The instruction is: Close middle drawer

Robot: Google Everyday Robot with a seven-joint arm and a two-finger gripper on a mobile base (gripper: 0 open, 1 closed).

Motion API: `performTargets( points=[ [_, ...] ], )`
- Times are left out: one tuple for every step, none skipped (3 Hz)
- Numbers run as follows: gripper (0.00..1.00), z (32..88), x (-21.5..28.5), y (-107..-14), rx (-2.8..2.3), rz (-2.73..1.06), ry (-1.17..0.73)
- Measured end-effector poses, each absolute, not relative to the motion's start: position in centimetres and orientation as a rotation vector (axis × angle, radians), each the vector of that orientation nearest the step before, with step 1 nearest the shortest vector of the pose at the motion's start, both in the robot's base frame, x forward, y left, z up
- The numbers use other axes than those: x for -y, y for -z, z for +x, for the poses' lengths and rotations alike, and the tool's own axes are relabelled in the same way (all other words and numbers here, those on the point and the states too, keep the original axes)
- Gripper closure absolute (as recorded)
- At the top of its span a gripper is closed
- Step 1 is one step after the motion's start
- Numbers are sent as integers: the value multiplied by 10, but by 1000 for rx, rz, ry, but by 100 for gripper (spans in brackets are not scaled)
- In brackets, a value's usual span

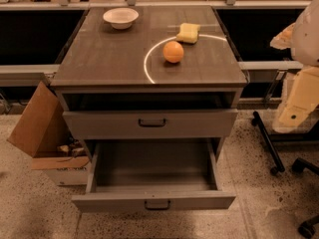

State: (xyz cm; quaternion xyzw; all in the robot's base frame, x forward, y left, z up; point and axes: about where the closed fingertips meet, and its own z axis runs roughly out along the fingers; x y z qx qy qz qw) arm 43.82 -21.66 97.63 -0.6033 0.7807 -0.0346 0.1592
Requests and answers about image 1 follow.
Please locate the white bowl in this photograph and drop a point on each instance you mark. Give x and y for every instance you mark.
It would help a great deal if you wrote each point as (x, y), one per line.
(121, 18)

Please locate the open cardboard box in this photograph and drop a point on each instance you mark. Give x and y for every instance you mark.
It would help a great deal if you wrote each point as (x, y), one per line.
(42, 133)

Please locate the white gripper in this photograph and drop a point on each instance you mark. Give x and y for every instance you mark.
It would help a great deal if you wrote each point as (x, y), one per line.
(307, 37)

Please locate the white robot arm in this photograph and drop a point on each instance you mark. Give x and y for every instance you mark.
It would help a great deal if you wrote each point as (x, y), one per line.
(302, 38)

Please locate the yellow sponge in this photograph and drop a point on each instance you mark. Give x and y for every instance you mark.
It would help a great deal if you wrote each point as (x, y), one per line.
(188, 33)

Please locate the grey drawer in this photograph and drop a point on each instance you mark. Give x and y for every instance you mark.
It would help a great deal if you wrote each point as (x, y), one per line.
(150, 124)
(153, 175)

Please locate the grey drawer cabinet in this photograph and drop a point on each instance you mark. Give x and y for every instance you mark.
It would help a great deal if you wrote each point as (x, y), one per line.
(107, 70)

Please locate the orange ball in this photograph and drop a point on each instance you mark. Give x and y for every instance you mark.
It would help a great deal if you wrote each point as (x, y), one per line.
(173, 52)

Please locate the grey top drawer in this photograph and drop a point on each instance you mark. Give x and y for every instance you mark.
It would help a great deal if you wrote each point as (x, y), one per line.
(150, 124)

